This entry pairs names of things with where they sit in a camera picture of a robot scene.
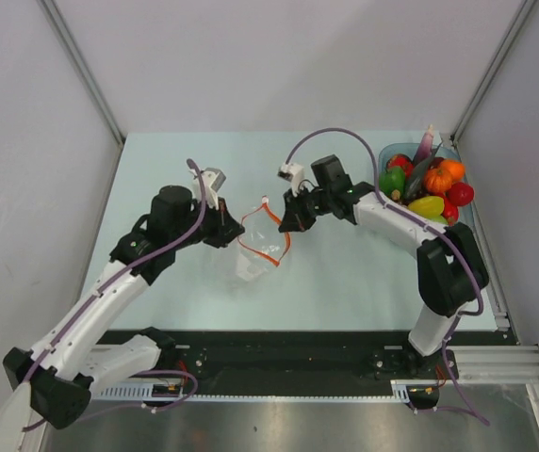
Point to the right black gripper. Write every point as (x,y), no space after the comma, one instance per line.
(296,218)

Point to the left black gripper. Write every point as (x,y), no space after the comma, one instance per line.
(227,228)

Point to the clear zip bag orange zipper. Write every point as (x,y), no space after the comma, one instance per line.
(262,248)

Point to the grey toy fish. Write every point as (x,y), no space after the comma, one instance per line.
(422,162)

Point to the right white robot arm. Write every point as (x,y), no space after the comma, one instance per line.
(450,270)

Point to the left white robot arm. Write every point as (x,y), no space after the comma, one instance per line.
(58,370)

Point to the green bell pepper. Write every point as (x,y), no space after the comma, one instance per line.
(392,179)

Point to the red bell pepper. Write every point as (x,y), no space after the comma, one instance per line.
(401,161)

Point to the yellow starfruit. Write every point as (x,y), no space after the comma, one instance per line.
(428,207)

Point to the purple white scallion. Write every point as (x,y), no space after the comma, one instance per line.
(426,141)

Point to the green cabbage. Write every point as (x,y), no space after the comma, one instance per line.
(440,220)

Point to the orange pumpkin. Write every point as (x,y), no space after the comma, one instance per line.
(440,179)

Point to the red tomato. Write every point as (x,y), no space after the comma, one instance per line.
(461,194)

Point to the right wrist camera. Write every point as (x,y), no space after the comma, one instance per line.
(294,174)

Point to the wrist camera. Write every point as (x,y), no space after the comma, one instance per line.
(294,174)
(210,183)

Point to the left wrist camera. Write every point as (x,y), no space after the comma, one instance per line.
(210,183)

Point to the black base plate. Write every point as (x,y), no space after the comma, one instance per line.
(296,383)

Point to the aluminium frame rail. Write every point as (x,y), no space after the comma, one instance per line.
(475,365)

